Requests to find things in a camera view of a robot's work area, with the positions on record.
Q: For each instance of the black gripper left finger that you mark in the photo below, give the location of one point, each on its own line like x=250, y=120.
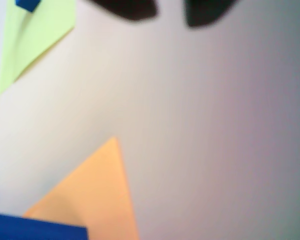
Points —
x=132, y=10

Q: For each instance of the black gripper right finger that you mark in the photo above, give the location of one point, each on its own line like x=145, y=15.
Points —
x=205, y=12

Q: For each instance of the green paper square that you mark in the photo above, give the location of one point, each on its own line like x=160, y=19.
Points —
x=40, y=32

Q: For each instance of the orange paper square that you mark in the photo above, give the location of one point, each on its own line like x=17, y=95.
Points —
x=102, y=190

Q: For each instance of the small blue cube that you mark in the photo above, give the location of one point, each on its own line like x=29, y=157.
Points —
x=27, y=4

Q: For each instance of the large blue cube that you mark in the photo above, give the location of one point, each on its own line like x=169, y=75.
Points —
x=35, y=228

